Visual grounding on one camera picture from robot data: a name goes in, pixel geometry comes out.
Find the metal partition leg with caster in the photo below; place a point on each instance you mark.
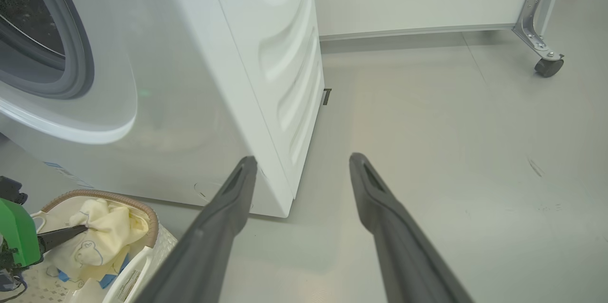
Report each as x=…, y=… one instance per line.
x=532, y=23

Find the white front-load washing machine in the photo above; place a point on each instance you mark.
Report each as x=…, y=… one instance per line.
x=190, y=80

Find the white garment with blue patches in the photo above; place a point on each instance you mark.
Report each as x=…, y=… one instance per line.
x=109, y=278

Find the cream perforated basket brown rim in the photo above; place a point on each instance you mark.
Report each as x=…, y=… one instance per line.
x=147, y=217

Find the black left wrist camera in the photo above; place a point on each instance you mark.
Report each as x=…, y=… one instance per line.
x=12, y=189

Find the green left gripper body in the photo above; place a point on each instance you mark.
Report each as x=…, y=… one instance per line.
x=16, y=236

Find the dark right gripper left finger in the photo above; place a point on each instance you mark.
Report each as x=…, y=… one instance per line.
x=209, y=246

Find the blue energy label sticker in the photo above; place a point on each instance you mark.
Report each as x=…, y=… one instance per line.
x=66, y=175

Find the grey rubber door gasket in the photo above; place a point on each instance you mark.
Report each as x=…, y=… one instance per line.
x=76, y=56

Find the steel washing machine drum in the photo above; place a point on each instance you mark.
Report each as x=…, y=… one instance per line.
x=23, y=8

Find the cream yellow printed garment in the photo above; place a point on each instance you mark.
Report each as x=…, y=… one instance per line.
x=109, y=227

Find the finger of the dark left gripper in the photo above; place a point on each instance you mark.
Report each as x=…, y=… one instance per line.
x=61, y=237

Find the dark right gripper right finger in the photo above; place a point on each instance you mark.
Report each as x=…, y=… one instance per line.
x=403, y=255

